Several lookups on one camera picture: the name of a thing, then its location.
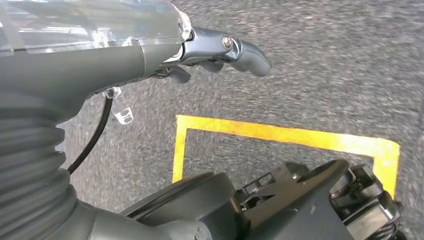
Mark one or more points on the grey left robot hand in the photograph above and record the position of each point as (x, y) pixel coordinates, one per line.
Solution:
(82, 66)

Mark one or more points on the clear plastic tab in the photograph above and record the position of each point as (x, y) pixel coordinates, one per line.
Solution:
(121, 109)

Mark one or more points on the yellow floor tape square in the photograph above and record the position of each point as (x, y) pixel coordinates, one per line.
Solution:
(265, 130)

